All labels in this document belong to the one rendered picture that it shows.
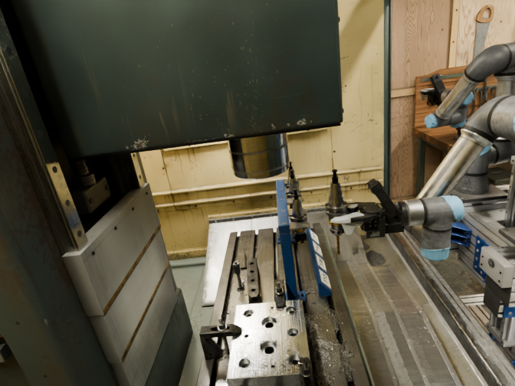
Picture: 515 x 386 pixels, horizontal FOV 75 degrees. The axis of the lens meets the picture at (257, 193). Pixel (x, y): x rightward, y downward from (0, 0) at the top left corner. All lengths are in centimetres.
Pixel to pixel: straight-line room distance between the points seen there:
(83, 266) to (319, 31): 73
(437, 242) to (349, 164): 104
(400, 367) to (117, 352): 91
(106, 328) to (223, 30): 77
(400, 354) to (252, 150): 92
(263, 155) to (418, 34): 315
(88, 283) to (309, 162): 141
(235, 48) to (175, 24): 13
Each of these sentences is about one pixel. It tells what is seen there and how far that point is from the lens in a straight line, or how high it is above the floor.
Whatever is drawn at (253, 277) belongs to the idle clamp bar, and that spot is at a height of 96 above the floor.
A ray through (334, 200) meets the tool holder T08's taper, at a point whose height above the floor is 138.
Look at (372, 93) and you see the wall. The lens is 197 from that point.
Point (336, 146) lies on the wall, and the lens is 198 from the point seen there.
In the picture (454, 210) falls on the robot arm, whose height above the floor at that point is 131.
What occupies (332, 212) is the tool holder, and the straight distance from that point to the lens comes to 97.
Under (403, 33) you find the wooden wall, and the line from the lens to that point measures 380.
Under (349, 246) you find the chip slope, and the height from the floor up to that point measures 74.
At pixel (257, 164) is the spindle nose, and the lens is 84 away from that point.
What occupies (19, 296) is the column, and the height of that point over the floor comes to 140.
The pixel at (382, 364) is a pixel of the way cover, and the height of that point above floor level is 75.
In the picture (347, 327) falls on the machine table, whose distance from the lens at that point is 125.
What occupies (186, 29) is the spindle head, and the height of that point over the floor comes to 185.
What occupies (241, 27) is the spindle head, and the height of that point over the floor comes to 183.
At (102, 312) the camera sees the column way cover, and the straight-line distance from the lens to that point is 96.
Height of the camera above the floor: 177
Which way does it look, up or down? 22 degrees down
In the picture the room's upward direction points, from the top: 9 degrees counter-clockwise
